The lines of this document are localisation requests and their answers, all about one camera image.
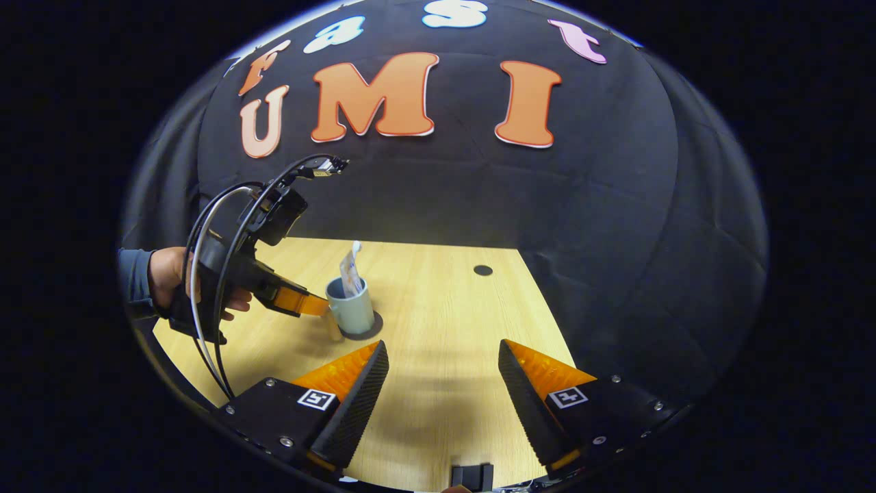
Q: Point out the white toothpaste tube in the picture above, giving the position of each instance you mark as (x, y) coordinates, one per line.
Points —
(350, 274)

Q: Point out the dark round coaster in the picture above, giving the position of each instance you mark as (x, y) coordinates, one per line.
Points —
(373, 327)

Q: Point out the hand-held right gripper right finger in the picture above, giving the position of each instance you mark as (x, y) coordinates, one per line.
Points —
(530, 411)

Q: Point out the wooden desktop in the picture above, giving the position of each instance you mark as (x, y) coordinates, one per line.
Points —
(438, 315)

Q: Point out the black backdrop cloth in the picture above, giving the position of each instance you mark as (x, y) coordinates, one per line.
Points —
(479, 198)

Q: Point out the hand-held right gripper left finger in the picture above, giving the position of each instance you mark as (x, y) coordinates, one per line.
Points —
(359, 411)

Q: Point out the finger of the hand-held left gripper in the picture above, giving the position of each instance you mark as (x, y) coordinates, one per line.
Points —
(294, 299)

